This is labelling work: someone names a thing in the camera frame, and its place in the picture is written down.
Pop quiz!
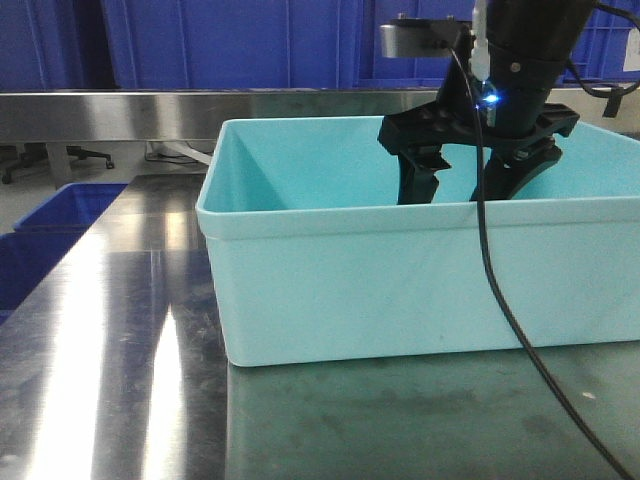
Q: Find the blue crate upper right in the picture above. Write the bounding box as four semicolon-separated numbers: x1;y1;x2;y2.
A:
571;8;639;84

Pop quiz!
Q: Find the blue crate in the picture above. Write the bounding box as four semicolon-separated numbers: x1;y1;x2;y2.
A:
1;1;87;92
571;8;639;84
101;1;473;90

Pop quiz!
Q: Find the black office chair base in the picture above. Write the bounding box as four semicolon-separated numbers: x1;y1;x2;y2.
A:
1;143;115;184

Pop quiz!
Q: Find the blue crate upper left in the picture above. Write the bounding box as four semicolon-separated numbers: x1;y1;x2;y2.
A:
1;1;87;92

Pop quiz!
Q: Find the grey metal table leg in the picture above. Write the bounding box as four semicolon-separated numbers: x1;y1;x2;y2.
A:
45;143;73;189

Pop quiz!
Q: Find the blue bin lower left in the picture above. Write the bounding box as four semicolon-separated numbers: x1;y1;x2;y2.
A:
1;183;127;321

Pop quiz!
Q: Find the black cable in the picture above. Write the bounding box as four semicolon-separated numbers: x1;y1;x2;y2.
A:
444;42;636;480

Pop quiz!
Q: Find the black tape strip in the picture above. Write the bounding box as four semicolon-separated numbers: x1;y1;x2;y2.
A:
602;87;623;118

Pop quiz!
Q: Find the light teal plastic bin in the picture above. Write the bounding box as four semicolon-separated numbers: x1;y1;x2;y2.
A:
196;116;639;367

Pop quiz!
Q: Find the white paper label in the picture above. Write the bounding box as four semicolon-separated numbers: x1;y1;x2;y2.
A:
622;30;640;72

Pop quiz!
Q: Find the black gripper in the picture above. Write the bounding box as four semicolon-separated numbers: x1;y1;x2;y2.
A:
378;24;578;205

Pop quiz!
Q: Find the blue crate upper middle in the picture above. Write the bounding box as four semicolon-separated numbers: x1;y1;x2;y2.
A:
101;1;473;90

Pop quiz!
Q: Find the stainless steel shelf rail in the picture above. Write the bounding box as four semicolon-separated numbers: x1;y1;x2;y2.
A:
0;84;640;146

